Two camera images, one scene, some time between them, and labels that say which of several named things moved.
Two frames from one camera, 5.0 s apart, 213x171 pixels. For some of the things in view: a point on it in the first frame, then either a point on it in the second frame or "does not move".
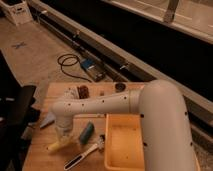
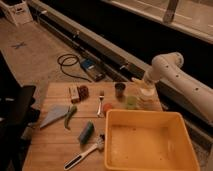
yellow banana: (61, 145) to (136, 80)
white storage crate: (17, 10) does not move
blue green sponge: (87, 133) does not move
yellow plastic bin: (124, 148) does not move
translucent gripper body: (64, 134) to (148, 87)
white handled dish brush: (100, 145) does not move
